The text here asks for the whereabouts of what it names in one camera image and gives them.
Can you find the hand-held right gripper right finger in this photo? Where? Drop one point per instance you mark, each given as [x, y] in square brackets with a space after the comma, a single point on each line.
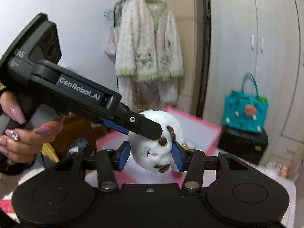
[177, 158]

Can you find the black case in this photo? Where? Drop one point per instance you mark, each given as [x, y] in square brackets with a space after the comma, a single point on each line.
[242, 144]

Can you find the teal felt handbag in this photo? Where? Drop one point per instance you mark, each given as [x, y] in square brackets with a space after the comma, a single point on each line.
[239, 109]

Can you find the brown wooden furniture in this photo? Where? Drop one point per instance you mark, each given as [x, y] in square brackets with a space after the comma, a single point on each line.
[78, 128]

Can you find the person's left hand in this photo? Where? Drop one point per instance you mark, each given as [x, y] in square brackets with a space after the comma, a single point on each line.
[26, 137]

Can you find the white wardrobe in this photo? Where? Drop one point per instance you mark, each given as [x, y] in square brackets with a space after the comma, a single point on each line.
[237, 64]

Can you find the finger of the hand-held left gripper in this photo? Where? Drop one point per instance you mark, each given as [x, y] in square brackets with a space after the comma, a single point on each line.
[142, 125]
[114, 125]

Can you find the white plush animal toy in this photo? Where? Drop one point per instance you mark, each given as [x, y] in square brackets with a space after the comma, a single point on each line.
[147, 147]

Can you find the black garment rack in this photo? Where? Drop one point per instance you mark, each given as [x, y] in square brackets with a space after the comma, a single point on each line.
[206, 52]

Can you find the pink storage box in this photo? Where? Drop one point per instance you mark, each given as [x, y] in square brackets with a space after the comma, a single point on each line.
[204, 133]

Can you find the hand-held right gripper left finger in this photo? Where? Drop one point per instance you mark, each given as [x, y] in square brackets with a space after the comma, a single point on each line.
[123, 156]

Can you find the cream knit cardigan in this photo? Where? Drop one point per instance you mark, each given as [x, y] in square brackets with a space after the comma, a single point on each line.
[147, 40]

